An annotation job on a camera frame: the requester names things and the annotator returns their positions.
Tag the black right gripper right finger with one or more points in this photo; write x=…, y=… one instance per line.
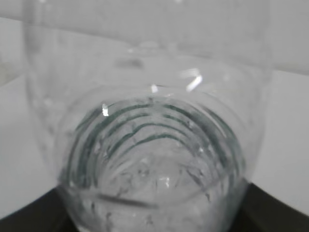
x=260, y=212

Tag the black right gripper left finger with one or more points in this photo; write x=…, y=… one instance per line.
x=46, y=214

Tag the clear plastic water bottle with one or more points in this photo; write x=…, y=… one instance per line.
x=150, y=114

